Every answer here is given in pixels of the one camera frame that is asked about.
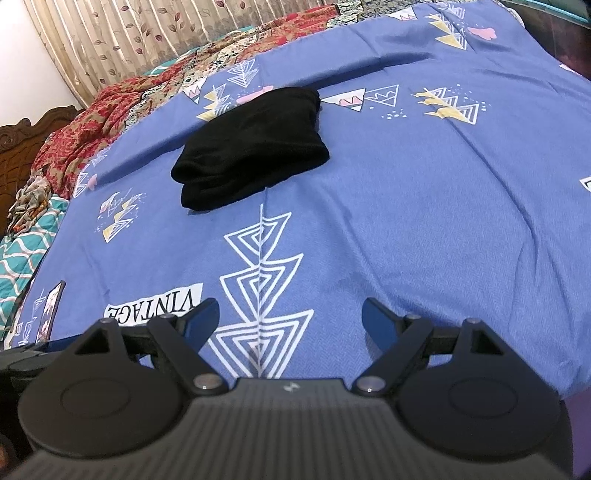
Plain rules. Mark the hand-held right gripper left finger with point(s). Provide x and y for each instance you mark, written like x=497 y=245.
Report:
x=203 y=319

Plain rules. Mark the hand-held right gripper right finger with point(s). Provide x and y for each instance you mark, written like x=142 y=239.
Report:
x=378 y=323

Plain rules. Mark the black pants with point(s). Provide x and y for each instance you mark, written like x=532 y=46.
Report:
x=251 y=147

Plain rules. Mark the black smartphone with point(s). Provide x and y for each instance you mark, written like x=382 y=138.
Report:
x=51 y=307

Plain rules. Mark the teal patterned blanket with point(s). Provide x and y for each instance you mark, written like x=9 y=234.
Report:
x=23 y=263

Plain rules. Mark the blue printed bedsheet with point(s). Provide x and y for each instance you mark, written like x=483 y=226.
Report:
x=392 y=207

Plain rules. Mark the carved wooden headboard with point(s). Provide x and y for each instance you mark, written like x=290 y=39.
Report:
x=23 y=143

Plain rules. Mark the red patterned cloth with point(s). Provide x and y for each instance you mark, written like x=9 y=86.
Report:
x=120 y=106

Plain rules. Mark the beige leaf print curtain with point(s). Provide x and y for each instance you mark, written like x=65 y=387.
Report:
x=138 y=41

